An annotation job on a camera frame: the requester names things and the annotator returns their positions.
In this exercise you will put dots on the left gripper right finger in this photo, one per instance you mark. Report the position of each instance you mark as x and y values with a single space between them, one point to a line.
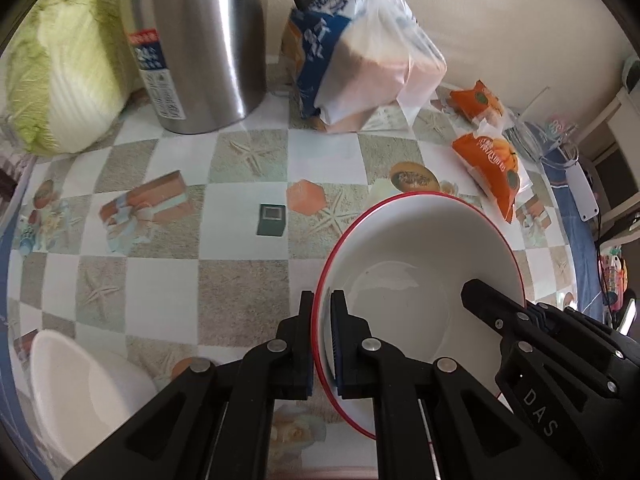
431 420

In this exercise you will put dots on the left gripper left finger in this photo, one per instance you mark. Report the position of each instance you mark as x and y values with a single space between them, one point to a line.
211 422

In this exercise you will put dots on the plain white bowl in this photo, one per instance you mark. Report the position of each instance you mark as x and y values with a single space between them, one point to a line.
83 395

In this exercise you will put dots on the white bowl red strawberries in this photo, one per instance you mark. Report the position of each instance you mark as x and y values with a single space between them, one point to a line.
402 265

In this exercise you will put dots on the colourful toy bundle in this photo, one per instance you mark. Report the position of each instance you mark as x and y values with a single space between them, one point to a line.
614 276

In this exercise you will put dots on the checkered vinyl table cover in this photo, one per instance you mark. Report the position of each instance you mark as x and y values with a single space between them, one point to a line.
270 198

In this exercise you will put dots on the orange snack packet front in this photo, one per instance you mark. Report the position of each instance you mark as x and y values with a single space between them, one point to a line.
493 164

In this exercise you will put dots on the orange snack packet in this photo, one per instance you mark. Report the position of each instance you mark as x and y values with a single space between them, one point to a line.
479 103
493 164

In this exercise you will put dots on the clear glass mug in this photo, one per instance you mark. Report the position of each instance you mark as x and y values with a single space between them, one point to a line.
543 125

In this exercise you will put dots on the orange snack packet back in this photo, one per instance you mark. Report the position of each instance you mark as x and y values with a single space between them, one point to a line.
479 103

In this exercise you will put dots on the bagged sliced bread loaf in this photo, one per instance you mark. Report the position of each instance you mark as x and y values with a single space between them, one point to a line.
349 58

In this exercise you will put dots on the napa cabbage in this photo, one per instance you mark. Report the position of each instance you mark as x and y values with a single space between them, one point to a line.
70 73

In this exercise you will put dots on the stainless steel thermos jug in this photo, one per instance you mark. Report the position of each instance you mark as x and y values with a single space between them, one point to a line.
203 62

